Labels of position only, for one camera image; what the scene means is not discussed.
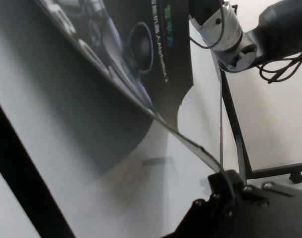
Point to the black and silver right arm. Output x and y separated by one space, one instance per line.
282 27

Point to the black robot print poster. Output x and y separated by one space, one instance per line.
151 49

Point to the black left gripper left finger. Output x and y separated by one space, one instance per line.
219 186

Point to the black wheeled stand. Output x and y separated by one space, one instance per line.
234 116

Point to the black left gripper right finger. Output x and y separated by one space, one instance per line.
255 194

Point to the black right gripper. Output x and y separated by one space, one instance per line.
203 10

